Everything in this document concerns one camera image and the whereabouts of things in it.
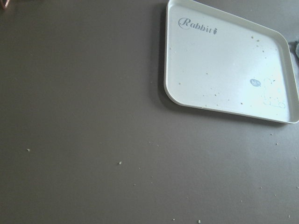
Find cream rabbit tray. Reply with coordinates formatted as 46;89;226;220
164;0;299;124

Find grey folded cloth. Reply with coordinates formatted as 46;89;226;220
288;35;299;59

